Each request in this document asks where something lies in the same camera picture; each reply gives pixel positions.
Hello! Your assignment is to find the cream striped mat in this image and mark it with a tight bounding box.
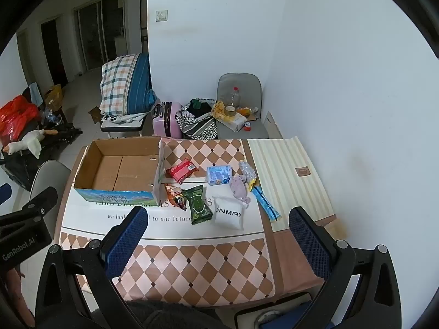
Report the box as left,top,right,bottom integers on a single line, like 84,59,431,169
247,137,337,222

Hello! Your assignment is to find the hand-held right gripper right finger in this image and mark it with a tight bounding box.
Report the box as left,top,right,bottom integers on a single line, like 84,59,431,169
288,206,402,329

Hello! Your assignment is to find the white board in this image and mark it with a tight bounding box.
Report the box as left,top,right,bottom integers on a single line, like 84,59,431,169
264,111,283,139

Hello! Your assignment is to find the red plastic bag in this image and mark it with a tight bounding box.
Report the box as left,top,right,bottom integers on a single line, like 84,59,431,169
0,95,40,138

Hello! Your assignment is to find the sliding glass door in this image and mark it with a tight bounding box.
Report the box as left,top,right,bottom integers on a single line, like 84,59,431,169
74,0,127,72

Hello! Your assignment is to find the white goose plush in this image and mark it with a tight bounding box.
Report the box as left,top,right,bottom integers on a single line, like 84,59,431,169
5,127,59,160

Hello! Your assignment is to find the light blue cloth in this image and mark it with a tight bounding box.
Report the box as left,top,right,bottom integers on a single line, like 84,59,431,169
28,82,42,107

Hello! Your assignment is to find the yellow plastic bag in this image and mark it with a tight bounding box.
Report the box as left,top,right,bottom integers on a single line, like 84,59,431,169
211,101,229,120

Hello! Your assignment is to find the orange panda snack packet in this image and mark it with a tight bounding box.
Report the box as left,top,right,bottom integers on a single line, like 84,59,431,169
165,183,187,209

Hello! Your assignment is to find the white printed pouch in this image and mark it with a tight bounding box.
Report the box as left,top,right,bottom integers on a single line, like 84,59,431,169
212,196,246,230

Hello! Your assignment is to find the brown cardboard box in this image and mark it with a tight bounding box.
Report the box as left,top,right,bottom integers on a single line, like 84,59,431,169
43,84,64,110

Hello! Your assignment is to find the black folding stand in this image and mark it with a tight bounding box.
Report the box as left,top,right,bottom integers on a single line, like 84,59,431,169
41,123,83,149

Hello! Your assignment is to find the person's left forearm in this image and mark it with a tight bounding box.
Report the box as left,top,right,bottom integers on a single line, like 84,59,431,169
6,266,36,328

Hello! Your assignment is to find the pink suitcase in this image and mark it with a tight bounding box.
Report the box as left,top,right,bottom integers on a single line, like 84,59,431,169
152,102,182,139

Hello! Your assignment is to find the black white patterned tote bag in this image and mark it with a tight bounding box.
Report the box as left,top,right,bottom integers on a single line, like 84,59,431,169
175,99,220,141

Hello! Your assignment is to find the brown checked tablecloth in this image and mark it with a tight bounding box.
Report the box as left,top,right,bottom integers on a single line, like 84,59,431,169
57,138,338,307

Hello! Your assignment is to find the white black chair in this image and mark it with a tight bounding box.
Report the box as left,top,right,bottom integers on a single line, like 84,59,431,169
100,110,155,138

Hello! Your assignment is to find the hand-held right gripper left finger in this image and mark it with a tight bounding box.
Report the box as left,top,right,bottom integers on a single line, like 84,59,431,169
34,206,149,329

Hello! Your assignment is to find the green wet wipes packet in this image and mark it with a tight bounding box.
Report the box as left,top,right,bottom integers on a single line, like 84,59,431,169
182,185,214,226

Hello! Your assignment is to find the plaid and blue folded quilt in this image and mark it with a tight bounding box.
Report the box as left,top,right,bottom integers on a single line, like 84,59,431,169
99,53,158,115

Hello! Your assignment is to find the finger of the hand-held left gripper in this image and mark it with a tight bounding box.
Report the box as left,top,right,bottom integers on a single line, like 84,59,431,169
0,187,58,228
0,183,13,207

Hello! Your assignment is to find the white paper box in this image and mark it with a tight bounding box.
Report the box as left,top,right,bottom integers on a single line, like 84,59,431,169
219,113,247,131

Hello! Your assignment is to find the red packet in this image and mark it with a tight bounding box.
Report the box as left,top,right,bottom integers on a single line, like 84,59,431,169
165,158,199,184

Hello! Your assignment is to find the long blue packet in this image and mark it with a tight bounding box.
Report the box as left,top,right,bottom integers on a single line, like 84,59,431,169
252,185,281,222

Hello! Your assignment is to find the white round chair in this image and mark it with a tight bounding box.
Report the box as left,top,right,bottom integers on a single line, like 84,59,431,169
32,160,72,237

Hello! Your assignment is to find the grey padded chair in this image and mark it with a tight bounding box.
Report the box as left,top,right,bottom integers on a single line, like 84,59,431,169
217,73,270,140

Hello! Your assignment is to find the light blue tissue packet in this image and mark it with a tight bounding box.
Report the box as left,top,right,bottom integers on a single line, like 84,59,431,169
206,165,233,186

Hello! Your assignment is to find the lilac cloth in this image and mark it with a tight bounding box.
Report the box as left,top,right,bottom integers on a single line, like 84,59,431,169
229,175,252,209

